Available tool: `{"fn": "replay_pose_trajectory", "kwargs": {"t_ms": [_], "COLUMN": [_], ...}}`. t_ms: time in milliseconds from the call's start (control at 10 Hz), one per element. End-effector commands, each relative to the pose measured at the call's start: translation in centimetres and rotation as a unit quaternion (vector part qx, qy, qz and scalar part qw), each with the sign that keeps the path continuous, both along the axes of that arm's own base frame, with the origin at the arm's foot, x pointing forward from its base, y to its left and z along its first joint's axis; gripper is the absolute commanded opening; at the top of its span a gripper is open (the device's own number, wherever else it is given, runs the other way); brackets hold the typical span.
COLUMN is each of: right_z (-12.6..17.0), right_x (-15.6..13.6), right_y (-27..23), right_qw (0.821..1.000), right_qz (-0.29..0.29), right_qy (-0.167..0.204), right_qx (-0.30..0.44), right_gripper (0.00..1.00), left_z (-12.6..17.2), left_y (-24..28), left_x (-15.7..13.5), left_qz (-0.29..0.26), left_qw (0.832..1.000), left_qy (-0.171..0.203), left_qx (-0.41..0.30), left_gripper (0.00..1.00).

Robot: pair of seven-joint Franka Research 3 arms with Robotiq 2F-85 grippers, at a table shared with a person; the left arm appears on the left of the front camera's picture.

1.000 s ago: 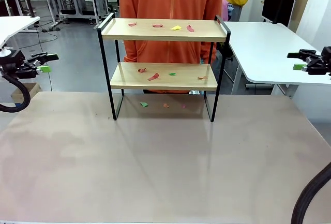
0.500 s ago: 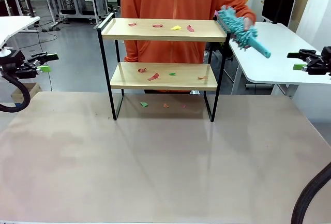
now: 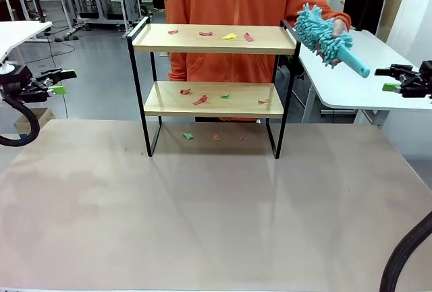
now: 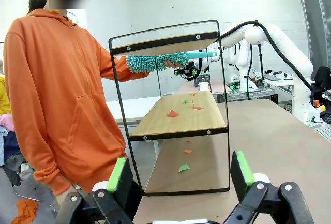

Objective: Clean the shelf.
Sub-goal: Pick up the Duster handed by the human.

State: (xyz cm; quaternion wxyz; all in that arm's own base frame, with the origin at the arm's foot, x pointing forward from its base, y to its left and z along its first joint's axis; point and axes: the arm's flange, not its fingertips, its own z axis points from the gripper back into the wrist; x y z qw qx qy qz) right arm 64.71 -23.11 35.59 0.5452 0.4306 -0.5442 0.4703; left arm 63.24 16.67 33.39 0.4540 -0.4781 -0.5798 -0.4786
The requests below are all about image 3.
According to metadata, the brown cardboard sheet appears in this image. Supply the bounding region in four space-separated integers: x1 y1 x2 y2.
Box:
379 0 409 40

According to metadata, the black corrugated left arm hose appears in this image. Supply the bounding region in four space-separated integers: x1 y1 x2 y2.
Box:
0 86 41 148

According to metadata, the person's right forearm orange sleeve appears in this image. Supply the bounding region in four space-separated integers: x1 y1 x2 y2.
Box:
167 35 190 83

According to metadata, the person's left forearm orange sleeve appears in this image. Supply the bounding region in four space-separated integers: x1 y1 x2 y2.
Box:
317 0 352 33

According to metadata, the wooden two-tier black-frame shelf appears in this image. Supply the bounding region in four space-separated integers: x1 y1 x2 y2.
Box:
126 16 302 160

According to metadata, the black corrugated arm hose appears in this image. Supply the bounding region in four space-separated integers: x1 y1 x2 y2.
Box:
378 211 432 292
0 86 41 148

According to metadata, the teal chenille duster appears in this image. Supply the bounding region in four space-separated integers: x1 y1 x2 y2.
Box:
294 3 371 80

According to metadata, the open cardboard box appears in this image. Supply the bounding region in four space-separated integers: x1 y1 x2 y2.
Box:
13 107 57 138

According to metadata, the person's left hand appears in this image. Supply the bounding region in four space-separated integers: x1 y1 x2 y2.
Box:
329 18 346 39

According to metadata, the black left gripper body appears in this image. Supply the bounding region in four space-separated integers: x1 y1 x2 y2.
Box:
0 65 36 104

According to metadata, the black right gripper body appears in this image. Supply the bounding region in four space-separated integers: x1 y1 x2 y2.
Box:
400 59 432 100

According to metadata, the black monitor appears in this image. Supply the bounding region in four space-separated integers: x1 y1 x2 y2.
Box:
341 0 388 36

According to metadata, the person torso in orange jacket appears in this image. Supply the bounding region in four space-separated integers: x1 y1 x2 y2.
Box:
165 0 338 123

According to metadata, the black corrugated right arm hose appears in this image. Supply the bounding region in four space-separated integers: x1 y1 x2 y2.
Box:
378 211 432 292

